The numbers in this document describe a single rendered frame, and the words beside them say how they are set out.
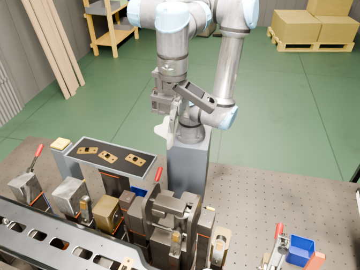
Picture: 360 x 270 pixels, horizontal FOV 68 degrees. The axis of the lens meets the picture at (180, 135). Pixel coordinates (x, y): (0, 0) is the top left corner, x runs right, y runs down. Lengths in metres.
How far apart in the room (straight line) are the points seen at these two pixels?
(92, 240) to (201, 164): 0.58
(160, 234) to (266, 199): 0.73
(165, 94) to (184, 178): 0.77
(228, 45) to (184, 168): 0.63
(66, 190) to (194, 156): 0.58
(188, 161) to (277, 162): 1.72
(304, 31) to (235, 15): 4.61
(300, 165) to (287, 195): 1.31
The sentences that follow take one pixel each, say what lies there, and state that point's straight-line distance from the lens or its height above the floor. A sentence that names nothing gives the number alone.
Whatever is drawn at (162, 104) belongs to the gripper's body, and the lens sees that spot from 0.71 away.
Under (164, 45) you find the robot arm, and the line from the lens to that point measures 0.63.
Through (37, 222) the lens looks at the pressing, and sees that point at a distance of 1.25.
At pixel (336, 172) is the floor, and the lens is 3.06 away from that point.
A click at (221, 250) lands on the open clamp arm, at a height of 1.07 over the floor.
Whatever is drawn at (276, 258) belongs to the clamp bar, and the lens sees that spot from 0.95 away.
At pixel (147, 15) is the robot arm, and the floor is 1.74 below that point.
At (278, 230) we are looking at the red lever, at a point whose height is 1.14.
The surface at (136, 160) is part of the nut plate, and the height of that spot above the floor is 1.16.
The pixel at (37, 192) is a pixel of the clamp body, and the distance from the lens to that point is 1.40.
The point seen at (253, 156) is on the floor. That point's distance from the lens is 2.91.
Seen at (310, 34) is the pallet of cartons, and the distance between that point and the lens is 5.70.
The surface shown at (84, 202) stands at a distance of 1.11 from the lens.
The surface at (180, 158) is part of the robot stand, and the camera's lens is 1.31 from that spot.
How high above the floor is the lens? 1.93
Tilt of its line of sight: 39 degrees down
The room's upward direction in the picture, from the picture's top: straight up
